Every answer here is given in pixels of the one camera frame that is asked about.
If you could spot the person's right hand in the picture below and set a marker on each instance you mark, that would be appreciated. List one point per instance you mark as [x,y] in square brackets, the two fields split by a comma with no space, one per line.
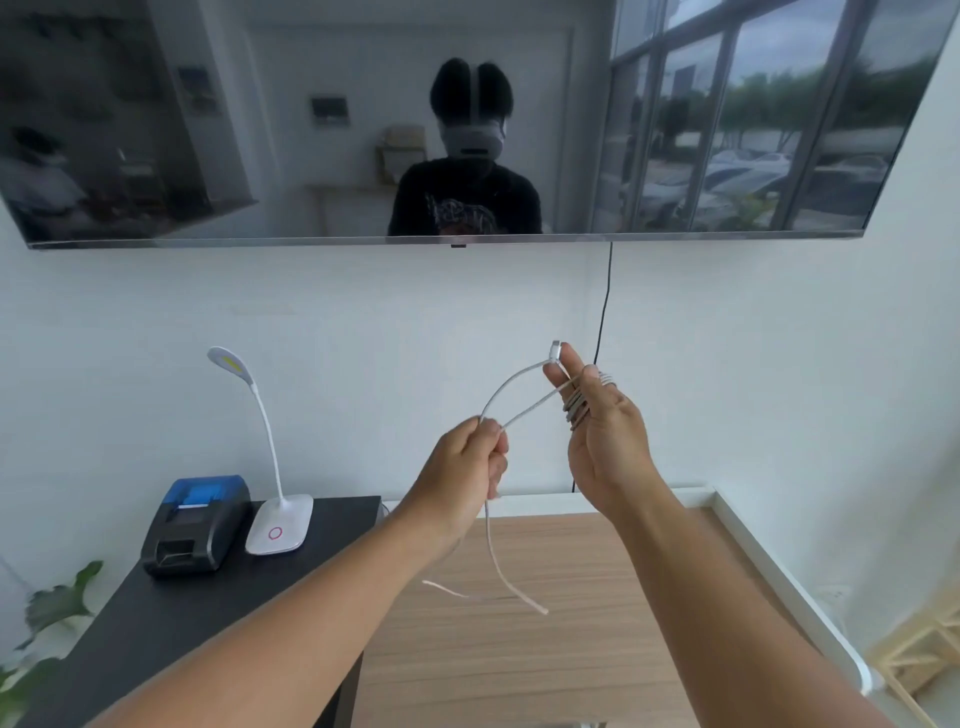
[611,450]

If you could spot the person's left hand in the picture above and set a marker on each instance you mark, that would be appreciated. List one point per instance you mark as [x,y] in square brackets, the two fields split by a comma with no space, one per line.
[457,480]

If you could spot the person's right forearm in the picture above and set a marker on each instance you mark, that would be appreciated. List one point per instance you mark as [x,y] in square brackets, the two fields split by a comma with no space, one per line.
[735,637]

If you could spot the person's left forearm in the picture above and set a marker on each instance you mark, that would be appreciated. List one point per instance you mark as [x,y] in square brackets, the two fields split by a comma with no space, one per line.
[300,637]

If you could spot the white gooseneck desk lamp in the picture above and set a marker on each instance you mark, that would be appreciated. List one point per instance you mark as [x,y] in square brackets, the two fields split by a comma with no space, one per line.
[279,529]

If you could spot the wooden desk with white rim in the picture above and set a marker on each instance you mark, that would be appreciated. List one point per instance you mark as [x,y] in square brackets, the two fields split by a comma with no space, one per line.
[585,637]

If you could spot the black and blue receipt printer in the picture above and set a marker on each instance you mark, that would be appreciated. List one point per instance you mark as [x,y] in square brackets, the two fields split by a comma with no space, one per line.
[195,532]

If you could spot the black cabinet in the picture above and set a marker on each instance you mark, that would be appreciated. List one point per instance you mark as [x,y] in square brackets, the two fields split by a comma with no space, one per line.
[187,630]

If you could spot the light wooden rack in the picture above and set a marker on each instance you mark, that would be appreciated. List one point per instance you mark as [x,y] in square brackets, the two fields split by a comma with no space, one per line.
[922,652]

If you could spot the green leafy plant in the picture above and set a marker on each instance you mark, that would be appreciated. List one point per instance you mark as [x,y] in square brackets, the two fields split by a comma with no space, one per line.
[56,604]

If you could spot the wall-mounted television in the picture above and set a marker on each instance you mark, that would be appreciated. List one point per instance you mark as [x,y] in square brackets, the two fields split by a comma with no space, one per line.
[225,112]

